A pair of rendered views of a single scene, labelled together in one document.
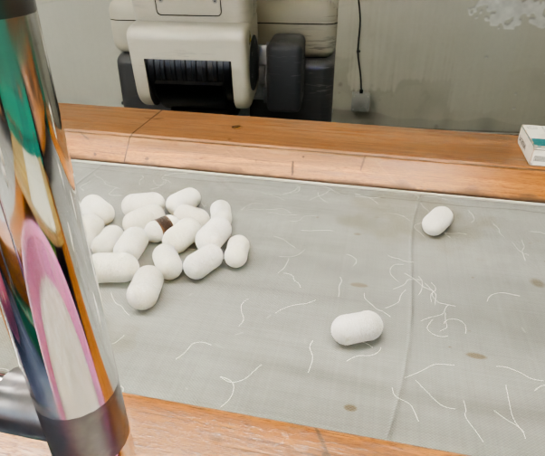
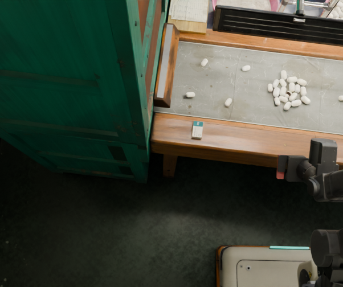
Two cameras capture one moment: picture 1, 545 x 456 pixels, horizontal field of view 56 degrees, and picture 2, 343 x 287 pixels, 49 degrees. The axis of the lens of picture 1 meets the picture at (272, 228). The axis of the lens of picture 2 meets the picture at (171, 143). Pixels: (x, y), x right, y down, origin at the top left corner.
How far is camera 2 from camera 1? 145 cm
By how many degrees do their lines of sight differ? 74
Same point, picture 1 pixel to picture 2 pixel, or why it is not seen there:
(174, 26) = not seen: outside the picture
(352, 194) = (246, 118)
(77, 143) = (330, 135)
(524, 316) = (216, 77)
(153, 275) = (282, 74)
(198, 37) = not seen: hidden behind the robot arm
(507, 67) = not seen: outside the picture
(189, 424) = (266, 45)
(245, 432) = (260, 44)
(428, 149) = (227, 131)
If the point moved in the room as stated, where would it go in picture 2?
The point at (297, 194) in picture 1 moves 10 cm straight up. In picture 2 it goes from (260, 117) to (268, 108)
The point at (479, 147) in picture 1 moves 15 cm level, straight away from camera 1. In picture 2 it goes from (213, 134) to (200, 173)
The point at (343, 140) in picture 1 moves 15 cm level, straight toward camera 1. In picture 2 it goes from (251, 136) to (251, 97)
